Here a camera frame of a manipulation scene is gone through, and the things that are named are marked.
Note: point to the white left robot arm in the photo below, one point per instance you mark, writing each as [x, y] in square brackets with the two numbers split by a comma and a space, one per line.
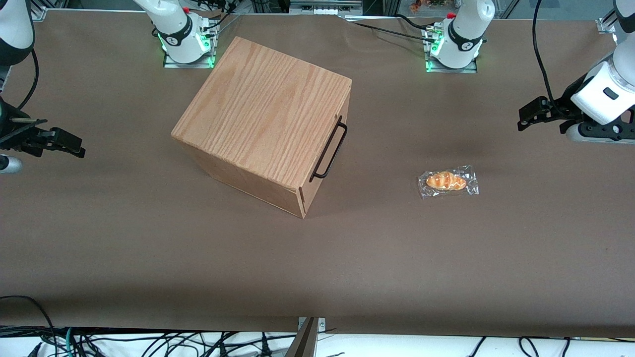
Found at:
[464, 29]

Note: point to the wooden drawer cabinet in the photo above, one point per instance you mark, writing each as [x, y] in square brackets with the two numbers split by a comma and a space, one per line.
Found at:
[258, 109]

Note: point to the brown camera mount bar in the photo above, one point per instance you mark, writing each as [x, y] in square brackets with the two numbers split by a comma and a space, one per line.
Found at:
[303, 342]

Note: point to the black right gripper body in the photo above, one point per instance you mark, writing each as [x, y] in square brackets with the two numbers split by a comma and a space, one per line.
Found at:
[11, 130]

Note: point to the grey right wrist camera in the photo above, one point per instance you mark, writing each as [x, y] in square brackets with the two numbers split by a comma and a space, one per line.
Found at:
[9, 164]

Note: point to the aluminium frame profile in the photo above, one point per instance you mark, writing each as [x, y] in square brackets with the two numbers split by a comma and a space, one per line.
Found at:
[38, 11]
[606, 26]

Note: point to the wooden drawer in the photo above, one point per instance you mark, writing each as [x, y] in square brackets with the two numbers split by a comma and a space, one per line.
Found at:
[343, 111]

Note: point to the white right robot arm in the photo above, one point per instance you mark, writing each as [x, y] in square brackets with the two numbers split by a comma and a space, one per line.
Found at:
[173, 25]

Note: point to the small metal bracket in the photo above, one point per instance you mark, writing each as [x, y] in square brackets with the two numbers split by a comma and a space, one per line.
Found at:
[321, 325]

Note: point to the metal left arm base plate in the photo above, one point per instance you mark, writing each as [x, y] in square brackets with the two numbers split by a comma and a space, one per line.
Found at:
[471, 67]

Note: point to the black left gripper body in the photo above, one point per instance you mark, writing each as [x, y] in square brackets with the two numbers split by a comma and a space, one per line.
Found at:
[562, 110]

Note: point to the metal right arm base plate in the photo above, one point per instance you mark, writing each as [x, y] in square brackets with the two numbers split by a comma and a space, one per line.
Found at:
[171, 63]

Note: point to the grey metal rack device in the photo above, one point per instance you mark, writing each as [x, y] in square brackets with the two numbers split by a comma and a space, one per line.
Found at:
[325, 6]

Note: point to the plastic wrapped bread roll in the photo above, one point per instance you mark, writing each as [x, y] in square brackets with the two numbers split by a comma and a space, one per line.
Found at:
[446, 181]

